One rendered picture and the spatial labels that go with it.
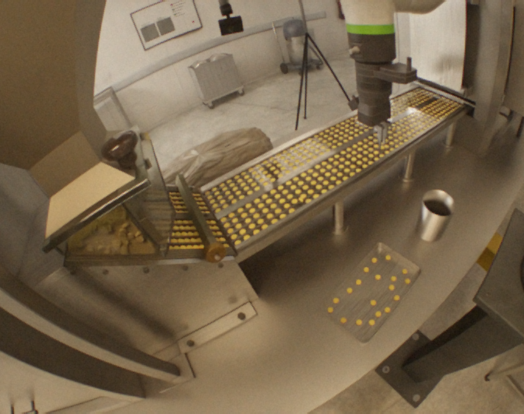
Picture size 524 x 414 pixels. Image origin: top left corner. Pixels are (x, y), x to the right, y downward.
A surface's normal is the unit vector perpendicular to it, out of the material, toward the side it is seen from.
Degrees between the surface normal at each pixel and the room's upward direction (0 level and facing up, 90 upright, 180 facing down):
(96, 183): 44
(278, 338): 0
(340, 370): 0
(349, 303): 0
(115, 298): 90
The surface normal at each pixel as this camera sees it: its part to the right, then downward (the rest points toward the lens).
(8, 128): 0.52, 0.78
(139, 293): 0.47, 0.55
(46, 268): -0.23, -0.68
